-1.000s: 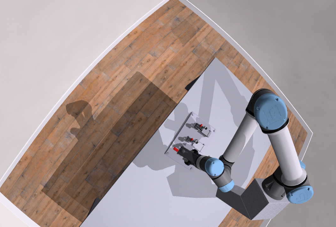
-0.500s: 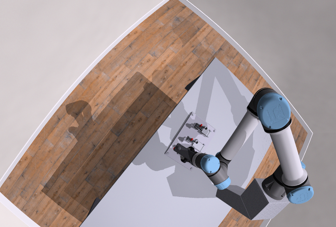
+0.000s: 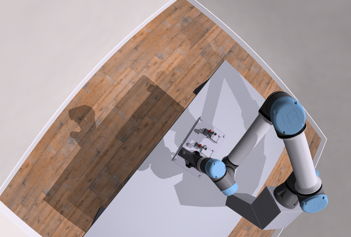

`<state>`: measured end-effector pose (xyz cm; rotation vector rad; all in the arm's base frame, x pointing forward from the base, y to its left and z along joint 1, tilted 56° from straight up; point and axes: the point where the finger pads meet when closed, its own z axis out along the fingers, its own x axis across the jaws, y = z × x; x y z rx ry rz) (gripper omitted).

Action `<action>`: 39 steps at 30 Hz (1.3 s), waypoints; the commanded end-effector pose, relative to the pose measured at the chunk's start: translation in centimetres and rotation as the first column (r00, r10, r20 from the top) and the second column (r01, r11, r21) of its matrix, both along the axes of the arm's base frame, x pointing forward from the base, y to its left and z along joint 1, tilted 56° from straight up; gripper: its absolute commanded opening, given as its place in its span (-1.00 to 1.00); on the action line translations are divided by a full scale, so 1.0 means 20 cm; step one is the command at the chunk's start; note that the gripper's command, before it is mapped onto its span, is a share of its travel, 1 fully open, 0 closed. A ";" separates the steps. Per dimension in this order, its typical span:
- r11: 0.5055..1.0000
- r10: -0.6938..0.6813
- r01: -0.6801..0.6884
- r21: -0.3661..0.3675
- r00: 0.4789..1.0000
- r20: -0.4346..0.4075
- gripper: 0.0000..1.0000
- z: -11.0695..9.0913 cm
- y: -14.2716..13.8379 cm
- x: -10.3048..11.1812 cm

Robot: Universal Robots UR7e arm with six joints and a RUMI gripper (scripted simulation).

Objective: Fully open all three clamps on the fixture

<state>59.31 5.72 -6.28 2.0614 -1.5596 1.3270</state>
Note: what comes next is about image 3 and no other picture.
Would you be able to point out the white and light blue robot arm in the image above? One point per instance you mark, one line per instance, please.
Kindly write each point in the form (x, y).
(288, 117)

